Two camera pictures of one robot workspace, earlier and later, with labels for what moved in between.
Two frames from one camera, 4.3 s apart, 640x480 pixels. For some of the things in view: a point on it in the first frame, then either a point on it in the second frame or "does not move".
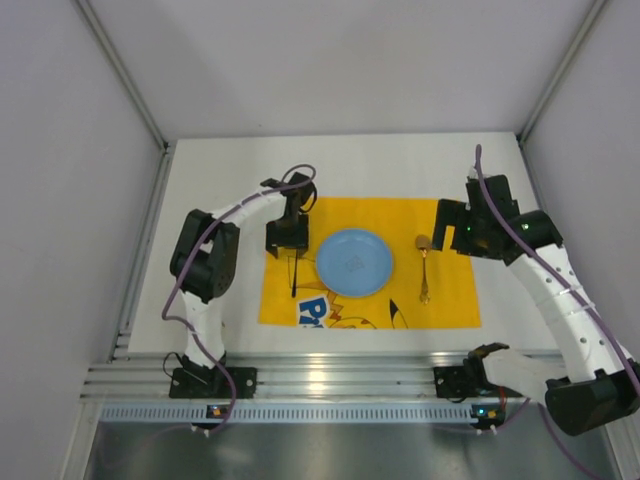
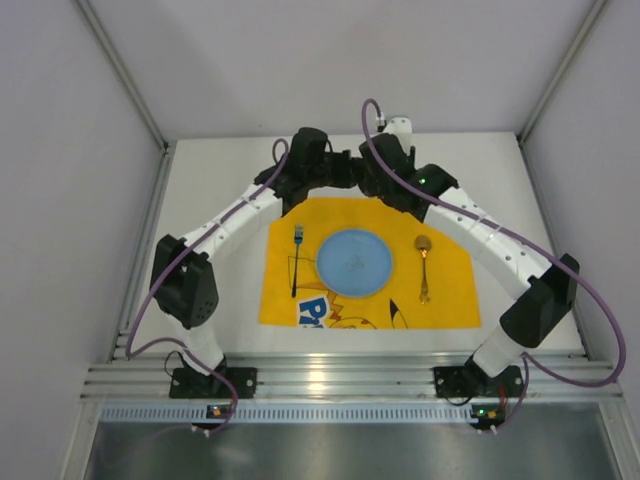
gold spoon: (423, 242) does not move
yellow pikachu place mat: (425, 288) does not move
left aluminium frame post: (114, 50) does not move
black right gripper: (447, 220) → (370, 178)
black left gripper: (287, 240) → (342, 167)
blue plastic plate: (354, 262) does not move
